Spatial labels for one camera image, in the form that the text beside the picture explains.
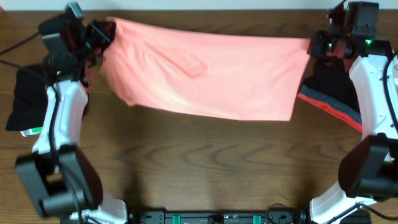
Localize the coral pink t-shirt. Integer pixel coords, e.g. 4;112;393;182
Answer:
101;18;309;121

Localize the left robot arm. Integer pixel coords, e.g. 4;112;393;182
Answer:
16;15;128;223

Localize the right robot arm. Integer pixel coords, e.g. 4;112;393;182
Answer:
302;1;397;223

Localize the black shorts red waistband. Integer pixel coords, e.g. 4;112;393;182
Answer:
297;59;363;132

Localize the folded black garment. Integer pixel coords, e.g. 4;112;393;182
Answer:
5;69;47;131

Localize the white green card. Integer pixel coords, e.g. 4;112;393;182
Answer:
21;127;42;137

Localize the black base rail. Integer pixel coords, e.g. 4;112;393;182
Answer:
129;208;310;224

